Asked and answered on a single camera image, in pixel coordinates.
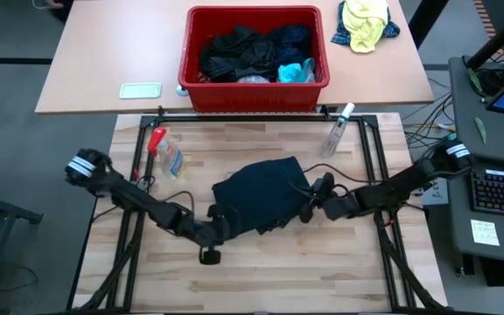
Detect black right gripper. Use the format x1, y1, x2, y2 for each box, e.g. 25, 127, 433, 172
297, 188, 362, 224

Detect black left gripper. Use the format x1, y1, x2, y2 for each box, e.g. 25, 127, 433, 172
188, 203, 242, 247

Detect turquoise shorts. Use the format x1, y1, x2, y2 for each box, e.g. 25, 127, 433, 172
276, 58, 317, 84

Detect red plastic laundry bin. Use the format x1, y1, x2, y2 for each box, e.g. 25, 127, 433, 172
177, 4, 331, 114

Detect slim clear spray bottle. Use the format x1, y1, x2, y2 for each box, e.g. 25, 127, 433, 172
321, 102, 356, 158

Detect grey labelled plate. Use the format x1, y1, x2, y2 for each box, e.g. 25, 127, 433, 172
421, 177, 450, 207

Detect pale green phone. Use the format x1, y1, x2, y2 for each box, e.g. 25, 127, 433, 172
119, 81, 163, 100

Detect dark blue patterned garment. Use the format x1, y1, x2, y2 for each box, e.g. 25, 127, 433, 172
269, 24, 315, 67

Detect grey computer desk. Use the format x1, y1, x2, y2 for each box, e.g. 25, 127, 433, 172
446, 56, 504, 268

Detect pale yellow paper note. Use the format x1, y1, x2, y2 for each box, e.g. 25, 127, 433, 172
469, 218, 501, 247

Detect yellow garment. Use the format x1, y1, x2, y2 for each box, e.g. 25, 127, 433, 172
341, 0, 389, 54

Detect yellow and blue cloth pile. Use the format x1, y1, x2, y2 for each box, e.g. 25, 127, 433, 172
331, 0, 402, 47

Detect black backlit keyboard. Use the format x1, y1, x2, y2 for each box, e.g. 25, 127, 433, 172
470, 169, 504, 220

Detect beige side table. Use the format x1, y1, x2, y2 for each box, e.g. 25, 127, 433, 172
34, 0, 436, 116

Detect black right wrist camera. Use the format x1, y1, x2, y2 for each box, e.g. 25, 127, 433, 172
311, 171, 336, 198

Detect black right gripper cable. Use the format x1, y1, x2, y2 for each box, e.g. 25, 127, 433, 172
290, 162, 378, 202

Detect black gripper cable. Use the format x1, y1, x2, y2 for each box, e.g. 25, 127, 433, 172
290, 162, 378, 202
164, 189, 197, 216

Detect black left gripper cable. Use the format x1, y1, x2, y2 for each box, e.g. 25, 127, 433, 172
164, 189, 197, 216

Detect black aluminium table frame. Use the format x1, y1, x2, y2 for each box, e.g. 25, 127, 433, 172
66, 104, 451, 315

